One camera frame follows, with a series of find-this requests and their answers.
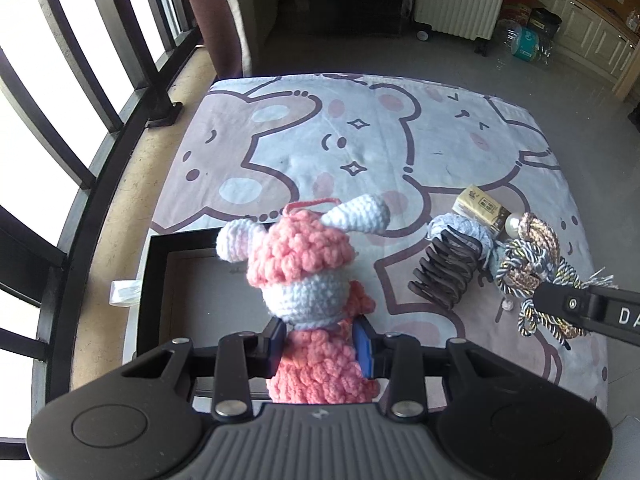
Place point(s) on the brown curtain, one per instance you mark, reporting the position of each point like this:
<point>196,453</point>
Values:
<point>220,10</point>

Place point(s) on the pack of water bottles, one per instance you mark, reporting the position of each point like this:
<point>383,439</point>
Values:
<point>525,42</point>

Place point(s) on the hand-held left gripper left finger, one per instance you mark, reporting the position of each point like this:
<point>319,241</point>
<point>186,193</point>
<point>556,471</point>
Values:
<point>274,349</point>

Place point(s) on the black bag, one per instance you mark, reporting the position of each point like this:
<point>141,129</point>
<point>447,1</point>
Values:
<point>546,22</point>

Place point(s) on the pink crochet bunny doll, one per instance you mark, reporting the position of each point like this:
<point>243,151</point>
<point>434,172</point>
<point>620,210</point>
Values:
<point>300,260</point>

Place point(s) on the black storage box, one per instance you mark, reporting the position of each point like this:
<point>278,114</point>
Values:
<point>154,285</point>

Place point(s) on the white paper scrap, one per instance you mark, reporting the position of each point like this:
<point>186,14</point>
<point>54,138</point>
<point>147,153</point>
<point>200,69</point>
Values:
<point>125,292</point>

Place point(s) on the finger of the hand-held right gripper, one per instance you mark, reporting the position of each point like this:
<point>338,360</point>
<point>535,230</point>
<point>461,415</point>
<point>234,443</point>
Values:
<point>600,310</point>

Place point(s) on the yellow tissue pack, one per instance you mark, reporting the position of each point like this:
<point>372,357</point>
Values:
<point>480,205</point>

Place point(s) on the white knitted yarn bundle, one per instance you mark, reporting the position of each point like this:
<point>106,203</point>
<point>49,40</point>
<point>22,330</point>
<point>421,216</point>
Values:
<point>450,225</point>

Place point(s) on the black window railing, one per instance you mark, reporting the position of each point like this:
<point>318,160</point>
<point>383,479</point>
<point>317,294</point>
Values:
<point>75,240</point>

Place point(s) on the bear printed blanket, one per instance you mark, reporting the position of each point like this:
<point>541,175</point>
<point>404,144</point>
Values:
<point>350,160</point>

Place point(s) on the cream cabinet row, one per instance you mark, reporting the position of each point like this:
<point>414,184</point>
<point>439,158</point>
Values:
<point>590,25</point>

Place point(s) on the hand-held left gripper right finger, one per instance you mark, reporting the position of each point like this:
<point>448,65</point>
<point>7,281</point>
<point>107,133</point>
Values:
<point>364,355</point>

